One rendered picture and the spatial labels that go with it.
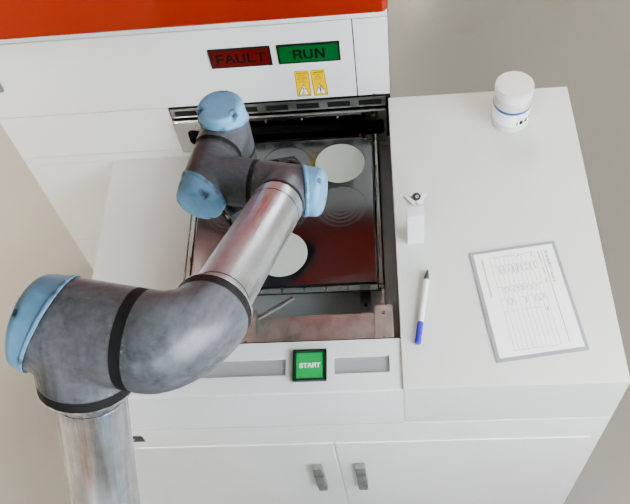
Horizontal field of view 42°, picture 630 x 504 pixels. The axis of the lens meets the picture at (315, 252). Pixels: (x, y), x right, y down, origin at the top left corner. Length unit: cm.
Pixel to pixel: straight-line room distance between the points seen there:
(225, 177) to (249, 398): 37
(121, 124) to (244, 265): 84
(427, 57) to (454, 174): 162
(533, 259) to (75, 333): 82
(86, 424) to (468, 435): 76
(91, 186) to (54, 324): 107
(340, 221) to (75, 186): 69
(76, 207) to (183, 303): 117
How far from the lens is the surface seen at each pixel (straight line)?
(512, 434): 153
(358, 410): 139
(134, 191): 179
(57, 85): 172
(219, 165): 122
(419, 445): 155
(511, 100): 154
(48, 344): 92
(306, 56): 157
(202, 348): 89
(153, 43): 159
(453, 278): 141
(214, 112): 126
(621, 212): 274
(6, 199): 305
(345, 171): 163
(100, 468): 104
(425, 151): 157
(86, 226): 210
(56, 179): 196
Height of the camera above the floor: 217
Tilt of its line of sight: 57 degrees down
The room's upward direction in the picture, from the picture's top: 11 degrees counter-clockwise
